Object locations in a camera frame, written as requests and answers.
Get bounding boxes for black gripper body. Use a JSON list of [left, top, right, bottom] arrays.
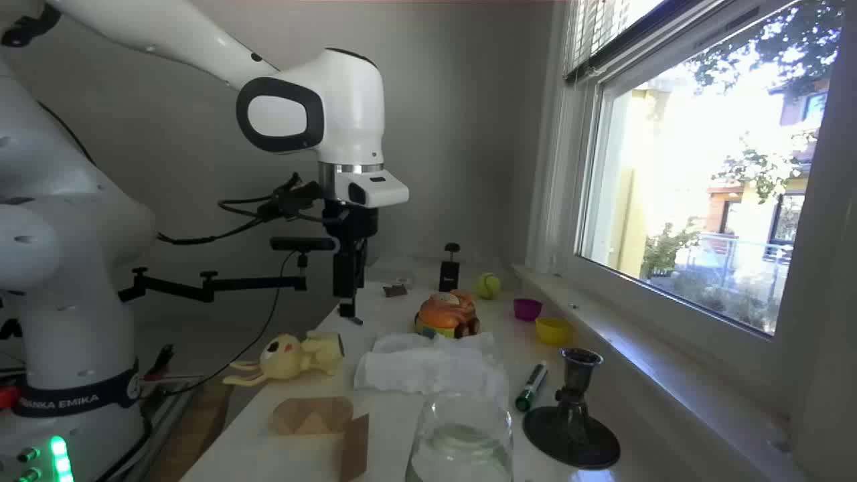
[[323, 202, 381, 269]]

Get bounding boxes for yellow plush toy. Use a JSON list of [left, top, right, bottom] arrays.
[[219, 329, 348, 391]]

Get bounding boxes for small black bottle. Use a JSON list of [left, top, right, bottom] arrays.
[[436, 241, 467, 296]]

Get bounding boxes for colourful toy burger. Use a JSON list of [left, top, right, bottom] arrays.
[[414, 289, 483, 343]]

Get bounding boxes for green tennis ball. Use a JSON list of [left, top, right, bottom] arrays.
[[471, 272, 506, 302]]

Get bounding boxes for brown cardboard piece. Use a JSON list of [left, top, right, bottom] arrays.
[[335, 412, 372, 482]]

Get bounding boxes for purple plastic cup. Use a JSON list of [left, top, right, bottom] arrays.
[[513, 296, 546, 324]]

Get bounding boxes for clear glass bowl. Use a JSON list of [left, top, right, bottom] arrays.
[[406, 391, 519, 482]]

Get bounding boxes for yellow plastic cup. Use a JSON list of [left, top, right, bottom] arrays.
[[534, 317, 573, 349]]

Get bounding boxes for green marker pen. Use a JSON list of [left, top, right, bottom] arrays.
[[513, 359, 552, 415]]

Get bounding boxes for brown wooden board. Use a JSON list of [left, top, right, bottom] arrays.
[[142, 380, 237, 482]]

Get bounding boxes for black candlestick holder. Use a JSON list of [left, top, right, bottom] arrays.
[[523, 345, 624, 474]]

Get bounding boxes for white window blinds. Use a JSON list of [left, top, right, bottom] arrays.
[[565, 0, 672, 87]]

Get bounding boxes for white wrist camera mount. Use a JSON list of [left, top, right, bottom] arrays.
[[319, 162, 414, 211]]

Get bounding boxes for black cable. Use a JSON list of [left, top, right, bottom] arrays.
[[157, 171, 329, 249]]

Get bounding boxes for window with white frame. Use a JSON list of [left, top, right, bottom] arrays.
[[526, 0, 857, 431]]

